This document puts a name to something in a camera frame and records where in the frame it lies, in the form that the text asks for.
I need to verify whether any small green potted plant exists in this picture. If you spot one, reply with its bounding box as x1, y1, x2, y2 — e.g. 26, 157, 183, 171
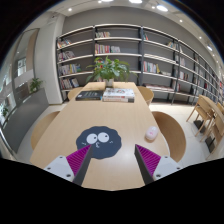
0, 104, 11, 118
28, 77, 44, 94

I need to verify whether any curved wooden chair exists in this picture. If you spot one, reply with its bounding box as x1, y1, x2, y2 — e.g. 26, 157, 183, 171
67, 87, 85, 101
151, 110, 187, 163
137, 85, 155, 107
30, 110, 61, 151

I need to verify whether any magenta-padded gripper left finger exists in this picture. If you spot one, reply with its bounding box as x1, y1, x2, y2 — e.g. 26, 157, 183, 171
43, 143, 95, 187

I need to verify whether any white printed-cover book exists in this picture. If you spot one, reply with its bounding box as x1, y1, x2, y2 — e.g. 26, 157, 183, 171
102, 87, 136, 99

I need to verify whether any white book with red lettering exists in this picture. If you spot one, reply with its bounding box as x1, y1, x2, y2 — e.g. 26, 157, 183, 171
102, 95, 135, 104

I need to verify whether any green potted plant, white pot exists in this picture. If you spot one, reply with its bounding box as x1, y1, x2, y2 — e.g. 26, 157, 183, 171
85, 55, 138, 88

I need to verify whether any pink computer mouse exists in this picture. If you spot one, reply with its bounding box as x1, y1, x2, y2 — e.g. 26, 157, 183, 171
144, 125, 160, 141

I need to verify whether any black book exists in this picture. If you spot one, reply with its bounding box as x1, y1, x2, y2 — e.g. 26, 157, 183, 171
75, 90, 105, 102

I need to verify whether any grey bookshelf unit with books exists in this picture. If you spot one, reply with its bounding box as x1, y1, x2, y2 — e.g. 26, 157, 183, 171
54, 23, 224, 106

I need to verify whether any group of ceiling lights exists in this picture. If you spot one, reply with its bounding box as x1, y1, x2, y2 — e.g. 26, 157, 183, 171
66, 0, 214, 52

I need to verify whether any dark cartoon-face mouse pad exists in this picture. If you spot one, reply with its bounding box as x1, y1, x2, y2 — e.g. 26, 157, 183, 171
75, 125, 123, 160

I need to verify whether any group of wooden slatted chairs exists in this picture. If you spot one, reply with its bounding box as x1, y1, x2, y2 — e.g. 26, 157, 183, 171
185, 94, 224, 158

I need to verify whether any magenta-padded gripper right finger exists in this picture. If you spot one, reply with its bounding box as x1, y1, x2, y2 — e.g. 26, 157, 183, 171
134, 143, 183, 185

